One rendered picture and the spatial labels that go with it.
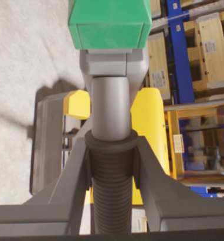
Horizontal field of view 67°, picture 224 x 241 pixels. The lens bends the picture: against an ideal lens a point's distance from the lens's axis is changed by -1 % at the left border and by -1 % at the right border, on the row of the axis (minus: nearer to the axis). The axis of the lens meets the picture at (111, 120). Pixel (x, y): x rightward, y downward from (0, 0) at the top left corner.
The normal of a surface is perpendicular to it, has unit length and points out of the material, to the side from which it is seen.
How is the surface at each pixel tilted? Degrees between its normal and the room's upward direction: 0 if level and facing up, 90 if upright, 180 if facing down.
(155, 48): 90
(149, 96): 68
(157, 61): 90
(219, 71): 90
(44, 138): 90
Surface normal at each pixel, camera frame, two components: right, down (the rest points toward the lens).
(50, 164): -0.37, -0.18
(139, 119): -0.10, -0.21
